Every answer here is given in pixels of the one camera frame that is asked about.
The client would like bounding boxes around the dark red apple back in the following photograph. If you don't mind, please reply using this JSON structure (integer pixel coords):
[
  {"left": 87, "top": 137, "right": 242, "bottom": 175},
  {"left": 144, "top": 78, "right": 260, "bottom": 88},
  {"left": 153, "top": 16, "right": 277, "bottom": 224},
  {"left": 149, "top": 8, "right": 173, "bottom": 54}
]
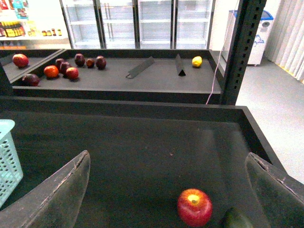
[{"left": 74, "top": 53, "right": 86, "bottom": 67}]

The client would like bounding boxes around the dark plum back left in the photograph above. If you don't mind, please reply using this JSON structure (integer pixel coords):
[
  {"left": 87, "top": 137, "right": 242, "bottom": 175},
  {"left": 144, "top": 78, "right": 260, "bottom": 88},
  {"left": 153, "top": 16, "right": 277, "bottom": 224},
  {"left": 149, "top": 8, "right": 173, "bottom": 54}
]
[{"left": 55, "top": 58, "right": 65, "bottom": 70}]

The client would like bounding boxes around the red apple in pile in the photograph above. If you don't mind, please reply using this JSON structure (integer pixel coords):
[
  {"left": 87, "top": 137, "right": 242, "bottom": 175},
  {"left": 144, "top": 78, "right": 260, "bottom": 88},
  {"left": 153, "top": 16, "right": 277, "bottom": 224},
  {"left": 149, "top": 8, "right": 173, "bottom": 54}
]
[{"left": 66, "top": 67, "right": 79, "bottom": 80}]

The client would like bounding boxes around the shelf with bottled goods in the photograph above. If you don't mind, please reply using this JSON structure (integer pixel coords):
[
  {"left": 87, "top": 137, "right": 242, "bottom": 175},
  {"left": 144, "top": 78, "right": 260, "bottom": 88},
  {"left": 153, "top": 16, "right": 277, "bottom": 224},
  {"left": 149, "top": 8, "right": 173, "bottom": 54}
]
[{"left": 0, "top": 0, "right": 71, "bottom": 49}]

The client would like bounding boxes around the dark red apple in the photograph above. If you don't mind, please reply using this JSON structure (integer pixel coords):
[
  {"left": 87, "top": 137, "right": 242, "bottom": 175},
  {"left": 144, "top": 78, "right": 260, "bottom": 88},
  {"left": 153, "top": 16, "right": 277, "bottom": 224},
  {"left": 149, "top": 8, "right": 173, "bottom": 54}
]
[
  {"left": 96, "top": 56, "right": 106, "bottom": 70},
  {"left": 22, "top": 74, "right": 40, "bottom": 86},
  {"left": 74, "top": 53, "right": 86, "bottom": 67}
]

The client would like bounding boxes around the glass door refrigerator row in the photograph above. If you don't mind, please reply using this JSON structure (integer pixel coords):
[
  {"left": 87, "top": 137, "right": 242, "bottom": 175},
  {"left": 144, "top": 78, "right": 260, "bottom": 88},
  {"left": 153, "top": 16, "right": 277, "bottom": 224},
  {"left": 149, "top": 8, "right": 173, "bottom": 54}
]
[{"left": 60, "top": 0, "right": 214, "bottom": 49}]

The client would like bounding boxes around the black display tray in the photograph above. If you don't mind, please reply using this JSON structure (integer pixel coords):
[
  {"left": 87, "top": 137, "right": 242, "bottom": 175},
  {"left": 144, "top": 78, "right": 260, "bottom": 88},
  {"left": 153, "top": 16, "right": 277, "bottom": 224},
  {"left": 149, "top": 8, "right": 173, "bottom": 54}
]
[
  {"left": 0, "top": 96, "right": 282, "bottom": 228},
  {"left": 0, "top": 49, "right": 224, "bottom": 105}
]

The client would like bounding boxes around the dark red apple right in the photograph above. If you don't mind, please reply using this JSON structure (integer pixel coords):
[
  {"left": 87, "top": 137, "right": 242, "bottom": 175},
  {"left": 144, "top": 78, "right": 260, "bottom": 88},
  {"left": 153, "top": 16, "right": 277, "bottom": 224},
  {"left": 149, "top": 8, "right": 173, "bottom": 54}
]
[{"left": 96, "top": 56, "right": 106, "bottom": 70}]

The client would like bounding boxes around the black triangular divider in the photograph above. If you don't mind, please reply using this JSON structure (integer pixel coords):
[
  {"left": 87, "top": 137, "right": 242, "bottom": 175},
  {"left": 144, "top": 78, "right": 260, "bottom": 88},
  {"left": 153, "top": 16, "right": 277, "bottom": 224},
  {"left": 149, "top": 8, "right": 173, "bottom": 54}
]
[{"left": 175, "top": 54, "right": 186, "bottom": 76}]

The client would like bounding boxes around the black lower display tray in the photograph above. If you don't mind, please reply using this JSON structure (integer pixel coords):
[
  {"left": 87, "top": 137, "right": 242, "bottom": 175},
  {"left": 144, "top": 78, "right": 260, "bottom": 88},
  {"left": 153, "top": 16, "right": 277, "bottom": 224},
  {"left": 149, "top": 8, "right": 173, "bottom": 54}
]
[{"left": 0, "top": 96, "right": 282, "bottom": 228}]

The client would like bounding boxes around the yellow lemon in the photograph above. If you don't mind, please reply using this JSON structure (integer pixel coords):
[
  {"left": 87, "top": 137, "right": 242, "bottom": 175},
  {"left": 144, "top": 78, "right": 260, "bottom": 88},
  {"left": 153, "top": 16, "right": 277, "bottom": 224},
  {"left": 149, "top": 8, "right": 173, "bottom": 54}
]
[{"left": 192, "top": 56, "right": 203, "bottom": 68}]

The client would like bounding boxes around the small reddish brown fruit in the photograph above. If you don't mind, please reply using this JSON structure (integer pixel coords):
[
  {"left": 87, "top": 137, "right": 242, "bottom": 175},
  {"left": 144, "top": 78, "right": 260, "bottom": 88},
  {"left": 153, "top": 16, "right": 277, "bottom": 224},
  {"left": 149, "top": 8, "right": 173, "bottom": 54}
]
[{"left": 86, "top": 58, "right": 95, "bottom": 68}]

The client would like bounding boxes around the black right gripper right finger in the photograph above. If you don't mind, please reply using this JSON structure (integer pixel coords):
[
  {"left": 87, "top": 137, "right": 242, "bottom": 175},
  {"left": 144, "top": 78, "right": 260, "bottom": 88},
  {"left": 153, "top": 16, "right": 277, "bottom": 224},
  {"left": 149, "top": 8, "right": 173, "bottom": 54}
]
[{"left": 245, "top": 152, "right": 304, "bottom": 228}]

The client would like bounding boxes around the black flat divider strip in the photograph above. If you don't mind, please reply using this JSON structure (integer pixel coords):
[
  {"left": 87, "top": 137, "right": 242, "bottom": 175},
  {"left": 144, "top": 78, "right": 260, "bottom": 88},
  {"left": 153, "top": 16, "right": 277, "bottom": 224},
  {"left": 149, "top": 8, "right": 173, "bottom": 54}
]
[{"left": 126, "top": 56, "right": 154, "bottom": 79}]

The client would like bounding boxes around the red yellow apple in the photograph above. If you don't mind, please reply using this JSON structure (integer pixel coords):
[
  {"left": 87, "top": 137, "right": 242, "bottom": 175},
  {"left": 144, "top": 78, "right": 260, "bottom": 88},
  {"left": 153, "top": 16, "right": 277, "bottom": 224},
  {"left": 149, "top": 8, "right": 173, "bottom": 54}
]
[{"left": 177, "top": 189, "right": 213, "bottom": 228}]

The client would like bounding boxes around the black perforated metal post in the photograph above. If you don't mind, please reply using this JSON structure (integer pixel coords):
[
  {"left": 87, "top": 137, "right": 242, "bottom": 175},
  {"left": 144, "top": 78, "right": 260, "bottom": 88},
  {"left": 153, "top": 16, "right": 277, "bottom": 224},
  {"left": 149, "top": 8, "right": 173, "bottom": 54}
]
[{"left": 220, "top": 0, "right": 266, "bottom": 105}]

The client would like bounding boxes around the dark green avocado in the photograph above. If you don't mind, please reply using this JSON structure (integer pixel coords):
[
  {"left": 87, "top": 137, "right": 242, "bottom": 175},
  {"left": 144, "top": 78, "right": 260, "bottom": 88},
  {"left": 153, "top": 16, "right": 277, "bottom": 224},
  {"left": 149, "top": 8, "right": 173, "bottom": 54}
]
[{"left": 220, "top": 208, "right": 254, "bottom": 228}]

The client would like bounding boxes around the black upper display tray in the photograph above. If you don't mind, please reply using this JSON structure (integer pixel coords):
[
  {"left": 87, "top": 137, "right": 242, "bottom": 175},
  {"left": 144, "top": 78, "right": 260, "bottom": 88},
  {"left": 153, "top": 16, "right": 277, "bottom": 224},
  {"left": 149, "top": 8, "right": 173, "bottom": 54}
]
[{"left": 0, "top": 49, "right": 224, "bottom": 105}]

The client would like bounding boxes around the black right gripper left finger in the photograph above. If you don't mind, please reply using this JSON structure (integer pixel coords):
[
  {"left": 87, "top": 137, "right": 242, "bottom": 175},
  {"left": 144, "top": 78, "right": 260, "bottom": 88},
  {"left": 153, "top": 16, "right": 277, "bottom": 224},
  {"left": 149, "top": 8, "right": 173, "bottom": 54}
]
[{"left": 0, "top": 151, "right": 91, "bottom": 228}]

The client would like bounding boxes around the white chest freezer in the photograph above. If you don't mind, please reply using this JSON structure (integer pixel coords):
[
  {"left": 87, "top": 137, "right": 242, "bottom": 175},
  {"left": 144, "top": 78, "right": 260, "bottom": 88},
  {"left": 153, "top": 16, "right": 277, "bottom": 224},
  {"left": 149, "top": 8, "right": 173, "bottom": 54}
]
[{"left": 221, "top": 10, "right": 274, "bottom": 66}]

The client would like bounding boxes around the red apple far left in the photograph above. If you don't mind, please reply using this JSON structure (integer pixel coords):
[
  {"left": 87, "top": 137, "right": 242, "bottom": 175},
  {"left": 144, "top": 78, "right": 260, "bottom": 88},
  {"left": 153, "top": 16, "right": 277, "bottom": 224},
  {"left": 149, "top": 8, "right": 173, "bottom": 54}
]
[{"left": 12, "top": 54, "right": 29, "bottom": 68}]

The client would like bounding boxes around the pink white cable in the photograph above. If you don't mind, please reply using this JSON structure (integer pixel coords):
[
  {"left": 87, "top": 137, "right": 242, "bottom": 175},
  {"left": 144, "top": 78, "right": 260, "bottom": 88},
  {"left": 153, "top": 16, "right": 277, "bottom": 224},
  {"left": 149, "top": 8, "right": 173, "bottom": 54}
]
[{"left": 205, "top": 0, "right": 240, "bottom": 105}]

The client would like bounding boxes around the orange red tomato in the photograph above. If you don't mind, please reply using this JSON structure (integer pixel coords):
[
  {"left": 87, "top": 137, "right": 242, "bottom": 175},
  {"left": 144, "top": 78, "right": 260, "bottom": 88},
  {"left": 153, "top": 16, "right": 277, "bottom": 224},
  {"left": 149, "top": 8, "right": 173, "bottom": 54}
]
[{"left": 44, "top": 65, "right": 59, "bottom": 78}]

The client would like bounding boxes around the light blue plastic basket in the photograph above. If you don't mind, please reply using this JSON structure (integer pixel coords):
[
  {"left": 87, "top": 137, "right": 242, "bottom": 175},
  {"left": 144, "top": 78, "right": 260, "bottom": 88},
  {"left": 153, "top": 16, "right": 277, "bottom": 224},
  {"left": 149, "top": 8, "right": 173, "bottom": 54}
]
[{"left": 0, "top": 119, "right": 23, "bottom": 205}]

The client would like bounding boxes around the dark red apple front left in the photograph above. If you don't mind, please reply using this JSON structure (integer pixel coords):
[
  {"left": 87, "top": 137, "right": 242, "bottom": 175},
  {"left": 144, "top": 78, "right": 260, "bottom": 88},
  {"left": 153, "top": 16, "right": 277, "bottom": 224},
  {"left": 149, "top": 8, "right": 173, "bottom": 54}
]
[{"left": 22, "top": 74, "right": 40, "bottom": 86}]

